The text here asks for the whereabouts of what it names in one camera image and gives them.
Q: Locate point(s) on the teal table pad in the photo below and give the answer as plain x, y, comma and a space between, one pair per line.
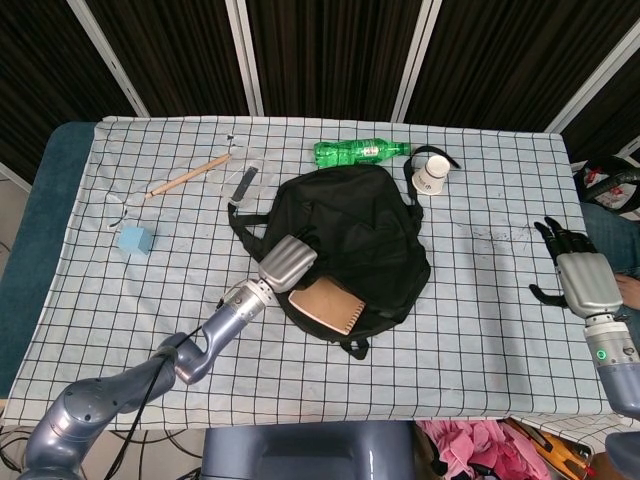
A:
45, 200

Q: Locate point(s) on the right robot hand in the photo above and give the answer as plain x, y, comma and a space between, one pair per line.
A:
587, 280

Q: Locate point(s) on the pink cloth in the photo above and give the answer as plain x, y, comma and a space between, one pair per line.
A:
480, 445

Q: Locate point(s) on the person in blue jeans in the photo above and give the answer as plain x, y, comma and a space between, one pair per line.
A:
612, 235

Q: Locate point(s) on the clear thin-rimmed glasses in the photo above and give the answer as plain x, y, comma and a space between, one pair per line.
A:
121, 220

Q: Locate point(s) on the blue foam cube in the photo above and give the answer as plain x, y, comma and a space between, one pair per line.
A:
135, 242

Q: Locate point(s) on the orange toy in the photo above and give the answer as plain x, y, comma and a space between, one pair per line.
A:
560, 450

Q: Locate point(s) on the white partition frame post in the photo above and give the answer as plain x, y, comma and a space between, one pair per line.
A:
600, 75
109, 60
415, 60
245, 60
12, 174

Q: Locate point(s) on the black backpack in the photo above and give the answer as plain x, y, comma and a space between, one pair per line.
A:
370, 240

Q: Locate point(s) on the white paper cup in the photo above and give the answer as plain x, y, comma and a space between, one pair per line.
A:
430, 177

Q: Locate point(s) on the grey flat utensil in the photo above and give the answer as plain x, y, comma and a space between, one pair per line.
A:
243, 184

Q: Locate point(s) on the wooden stick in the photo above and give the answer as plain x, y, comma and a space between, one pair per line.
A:
187, 176

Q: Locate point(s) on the dark slatted partition panel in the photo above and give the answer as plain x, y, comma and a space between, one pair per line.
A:
510, 50
330, 50
610, 120
40, 60
170, 50

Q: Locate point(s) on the green plastic bottle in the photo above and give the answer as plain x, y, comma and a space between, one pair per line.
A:
350, 151

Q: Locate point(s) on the brown spiral notebook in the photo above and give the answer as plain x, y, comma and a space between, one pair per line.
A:
325, 305

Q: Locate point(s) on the checkered white tablecloth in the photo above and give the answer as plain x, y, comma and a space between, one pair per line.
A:
450, 325

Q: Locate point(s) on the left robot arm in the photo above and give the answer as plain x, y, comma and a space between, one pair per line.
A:
225, 325

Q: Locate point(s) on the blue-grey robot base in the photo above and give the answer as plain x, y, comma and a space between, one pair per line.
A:
300, 450

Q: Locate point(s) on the clear plastic case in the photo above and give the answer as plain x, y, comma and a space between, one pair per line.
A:
257, 187

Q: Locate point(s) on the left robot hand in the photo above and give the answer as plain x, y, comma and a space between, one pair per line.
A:
287, 262

